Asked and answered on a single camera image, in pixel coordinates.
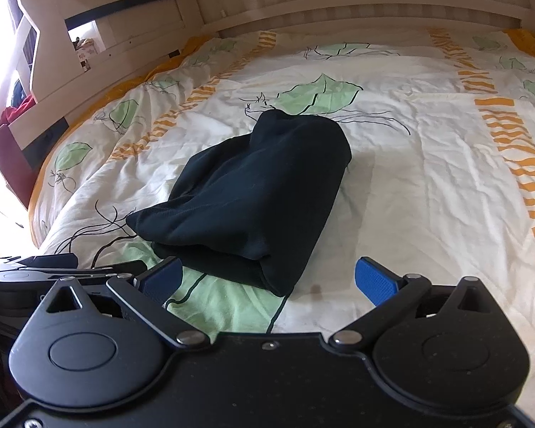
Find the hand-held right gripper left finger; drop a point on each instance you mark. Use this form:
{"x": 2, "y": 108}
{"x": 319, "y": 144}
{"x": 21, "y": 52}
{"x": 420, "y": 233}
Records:
{"x": 164, "y": 277}

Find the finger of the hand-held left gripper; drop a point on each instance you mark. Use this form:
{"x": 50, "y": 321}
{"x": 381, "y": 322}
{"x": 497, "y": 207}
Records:
{"x": 53, "y": 261}
{"x": 116, "y": 268}

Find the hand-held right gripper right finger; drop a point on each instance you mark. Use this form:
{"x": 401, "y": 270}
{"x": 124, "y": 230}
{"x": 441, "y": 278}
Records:
{"x": 376, "y": 280}

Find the dark navy hoodie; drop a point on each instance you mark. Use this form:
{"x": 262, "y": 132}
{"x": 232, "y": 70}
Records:
{"x": 254, "y": 200}

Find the dark red box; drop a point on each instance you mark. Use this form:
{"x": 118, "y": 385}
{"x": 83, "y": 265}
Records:
{"x": 13, "y": 160}

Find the leaf printed white duvet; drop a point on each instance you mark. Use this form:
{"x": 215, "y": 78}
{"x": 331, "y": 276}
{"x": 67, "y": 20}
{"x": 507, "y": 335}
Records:
{"x": 428, "y": 178}

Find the red garment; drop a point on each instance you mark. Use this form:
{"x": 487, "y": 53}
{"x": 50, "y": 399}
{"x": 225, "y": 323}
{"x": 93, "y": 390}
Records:
{"x": 24, "y": 106}

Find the light wooden shelf unit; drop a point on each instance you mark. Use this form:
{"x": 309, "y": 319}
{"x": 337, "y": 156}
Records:
{"x": 93, "y": 40}

